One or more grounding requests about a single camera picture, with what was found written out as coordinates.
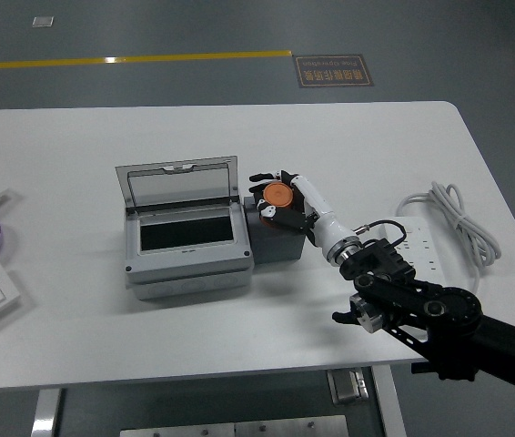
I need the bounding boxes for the white and black robot right hand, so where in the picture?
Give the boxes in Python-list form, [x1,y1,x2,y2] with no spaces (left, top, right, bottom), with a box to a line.
[247,168,354,252]

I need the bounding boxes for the orange cylinder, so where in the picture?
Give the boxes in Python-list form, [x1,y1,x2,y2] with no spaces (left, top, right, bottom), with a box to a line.
[257,181,297,229]

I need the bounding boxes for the grey box with clear flap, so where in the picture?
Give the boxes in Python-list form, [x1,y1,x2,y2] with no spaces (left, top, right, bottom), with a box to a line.
[115,156,256,301]

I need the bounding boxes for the dark grey cube with hole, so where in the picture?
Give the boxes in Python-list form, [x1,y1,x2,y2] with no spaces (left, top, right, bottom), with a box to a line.
[243,195,308,266]

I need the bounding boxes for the white power strip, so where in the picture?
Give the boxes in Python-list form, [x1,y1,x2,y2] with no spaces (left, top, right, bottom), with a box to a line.
[374,216,446,287]

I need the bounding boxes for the dark floor sign orange text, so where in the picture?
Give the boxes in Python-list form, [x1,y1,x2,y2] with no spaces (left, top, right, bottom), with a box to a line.
[292,54,376,89]

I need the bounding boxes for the white table leg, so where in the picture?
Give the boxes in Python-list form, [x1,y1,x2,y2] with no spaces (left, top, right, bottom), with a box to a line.
[29,387,63,437]
[370,363,408,437]

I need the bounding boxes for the white power cord with plug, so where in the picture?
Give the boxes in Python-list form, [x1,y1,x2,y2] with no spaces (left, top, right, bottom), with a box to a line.
[396,180,502,295]

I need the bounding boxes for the metal table bracket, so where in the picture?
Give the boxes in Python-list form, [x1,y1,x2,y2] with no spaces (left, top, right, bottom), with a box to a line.
[328,368,370,406]

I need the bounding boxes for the metal base plate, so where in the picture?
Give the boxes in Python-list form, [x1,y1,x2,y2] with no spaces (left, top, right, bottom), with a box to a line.
[119,422,237,437]

